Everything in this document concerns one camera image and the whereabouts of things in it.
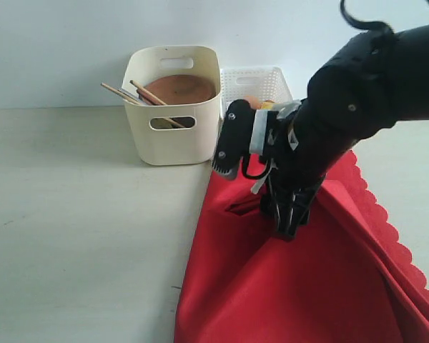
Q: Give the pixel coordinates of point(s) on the white woven plastic basket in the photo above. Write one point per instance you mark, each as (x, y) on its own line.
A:
(262, 82)

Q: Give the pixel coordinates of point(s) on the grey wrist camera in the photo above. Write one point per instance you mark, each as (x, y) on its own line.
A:
(232, 151)

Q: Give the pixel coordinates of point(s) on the steel table knife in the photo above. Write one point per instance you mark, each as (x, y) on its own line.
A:
(134, 97)

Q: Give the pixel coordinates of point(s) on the red table cloth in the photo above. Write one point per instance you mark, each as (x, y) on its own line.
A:
(345, 277)

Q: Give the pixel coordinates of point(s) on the cream plastic bin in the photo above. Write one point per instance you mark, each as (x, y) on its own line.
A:
(174, 134)

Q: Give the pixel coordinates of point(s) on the brown wooden plate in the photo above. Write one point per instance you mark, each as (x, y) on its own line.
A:
(182, 89)

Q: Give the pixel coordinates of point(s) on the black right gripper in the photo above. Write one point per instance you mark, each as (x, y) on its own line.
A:
(291, 187)

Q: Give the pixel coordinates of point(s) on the wooden chopstick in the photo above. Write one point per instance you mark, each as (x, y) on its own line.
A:
(154, 100)
(121, 94)

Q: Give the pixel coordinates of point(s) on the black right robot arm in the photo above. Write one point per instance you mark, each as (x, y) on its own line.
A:
(376, 80)

